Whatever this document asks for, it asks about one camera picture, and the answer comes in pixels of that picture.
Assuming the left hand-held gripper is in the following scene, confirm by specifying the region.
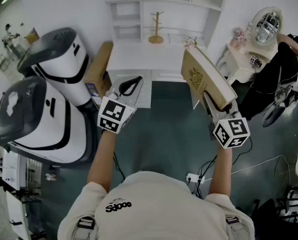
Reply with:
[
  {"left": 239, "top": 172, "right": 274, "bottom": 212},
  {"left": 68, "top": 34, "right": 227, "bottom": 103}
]
[{"left": 97, "top": 75, "right": 144, "bottom": 135}]

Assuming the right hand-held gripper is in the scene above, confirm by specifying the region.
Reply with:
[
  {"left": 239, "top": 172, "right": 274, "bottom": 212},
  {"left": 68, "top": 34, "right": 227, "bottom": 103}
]
[{"left": 203, "top": 90, "right": 251, "bottom": 150}]

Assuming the tan book with gold emblem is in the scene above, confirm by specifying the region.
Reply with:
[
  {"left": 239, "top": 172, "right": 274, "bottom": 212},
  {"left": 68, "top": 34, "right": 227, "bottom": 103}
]
[{"left": 180, "top": 46, "right": 238, "bottom": 111}]

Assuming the person's left forearm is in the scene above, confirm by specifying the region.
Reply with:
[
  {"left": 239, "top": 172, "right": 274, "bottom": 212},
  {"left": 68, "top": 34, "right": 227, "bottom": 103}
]
[{"left": 87, "top": 128, "right": 117, "bottom": 193}]

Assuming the person's right forearm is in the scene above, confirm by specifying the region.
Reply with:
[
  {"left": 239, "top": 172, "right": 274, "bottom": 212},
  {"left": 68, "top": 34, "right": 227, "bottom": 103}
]
[{"left": 208, "top": 143, "right": 233, "bottom": 200}]

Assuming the white desk with shelves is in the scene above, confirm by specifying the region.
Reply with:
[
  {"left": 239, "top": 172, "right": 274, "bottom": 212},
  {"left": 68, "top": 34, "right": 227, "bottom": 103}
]
[{"left": 105, "top": 0, "right": 229, "bottom": 110}]

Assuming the white vanity table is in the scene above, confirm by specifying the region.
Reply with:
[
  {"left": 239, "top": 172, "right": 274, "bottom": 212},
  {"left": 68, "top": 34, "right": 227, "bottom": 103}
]
[{"left": 217, "top": 42, "right": 281, "bottom": 85}]

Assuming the brown cardboard box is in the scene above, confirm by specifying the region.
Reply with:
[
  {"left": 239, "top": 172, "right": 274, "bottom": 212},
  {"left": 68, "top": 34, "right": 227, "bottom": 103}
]
[{"left": 84, "top": 41, "right": 114, "bottom": 110}]

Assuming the small pink flower bunch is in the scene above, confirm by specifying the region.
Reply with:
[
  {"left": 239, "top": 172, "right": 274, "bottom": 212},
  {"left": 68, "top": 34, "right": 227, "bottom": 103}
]
[{"left": 183, "top": 36, "right": 198, "bottom": 50}]

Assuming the pink flower bouquet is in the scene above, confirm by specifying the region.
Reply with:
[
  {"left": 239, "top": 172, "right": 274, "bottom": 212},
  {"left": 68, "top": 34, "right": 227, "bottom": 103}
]
[{"left": 232, "top": 26, "right": 252, "bottom": 47}]

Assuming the white power strip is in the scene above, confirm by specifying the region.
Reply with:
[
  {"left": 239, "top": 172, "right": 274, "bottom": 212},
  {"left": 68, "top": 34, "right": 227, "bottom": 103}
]
[{"left": 186, "top": 173, "right": 205, "bottom": 184}]

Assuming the wooden mug tree stand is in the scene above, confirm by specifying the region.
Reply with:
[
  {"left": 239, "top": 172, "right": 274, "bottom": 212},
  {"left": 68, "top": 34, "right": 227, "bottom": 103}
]
[{"left": 148, "top": 11, "right": 165, "bottom": 44}]

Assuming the oval white-framed mirror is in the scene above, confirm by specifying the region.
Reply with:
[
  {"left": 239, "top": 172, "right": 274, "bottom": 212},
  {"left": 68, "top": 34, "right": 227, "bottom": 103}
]
[{"left": 251, "top": 6, "right": 283, "bottom": 50}]

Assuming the person's beige shirt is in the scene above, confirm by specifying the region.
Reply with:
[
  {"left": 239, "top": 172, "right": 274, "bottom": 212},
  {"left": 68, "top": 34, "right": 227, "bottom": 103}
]
[{"left": 57, "top": 170, "right": 256, "bottom": 240}]

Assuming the white cabinet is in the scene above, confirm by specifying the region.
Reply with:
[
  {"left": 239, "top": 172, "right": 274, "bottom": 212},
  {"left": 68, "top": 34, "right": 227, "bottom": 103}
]
[{"left": 2, "top": 150, "right": 28, "bottom": 191}]

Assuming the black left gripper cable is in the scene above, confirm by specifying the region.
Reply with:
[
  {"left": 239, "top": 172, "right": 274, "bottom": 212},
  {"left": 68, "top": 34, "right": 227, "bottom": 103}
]
[{"left": 113, "top": 152, "right": 126, "bottom": 182}]

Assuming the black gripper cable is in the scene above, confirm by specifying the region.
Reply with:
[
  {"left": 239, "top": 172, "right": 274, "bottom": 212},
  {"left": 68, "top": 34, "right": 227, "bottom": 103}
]
[
  {"left": 113, "top": 152, "right": 126, "bottom": 182},
  {"left": 197, "top": 136, "right": 253, "bottom": 200}
]

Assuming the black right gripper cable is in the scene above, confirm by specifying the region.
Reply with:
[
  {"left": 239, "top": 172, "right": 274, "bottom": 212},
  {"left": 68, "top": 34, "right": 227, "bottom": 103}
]
[{"left": 197, "top": 136, "right": 253, "bottom": 200}]

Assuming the white floor cable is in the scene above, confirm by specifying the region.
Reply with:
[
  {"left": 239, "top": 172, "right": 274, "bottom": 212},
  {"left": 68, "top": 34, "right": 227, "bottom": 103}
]
[{"left": 203, "top": 154, "right": 285, "bottom": 182}]

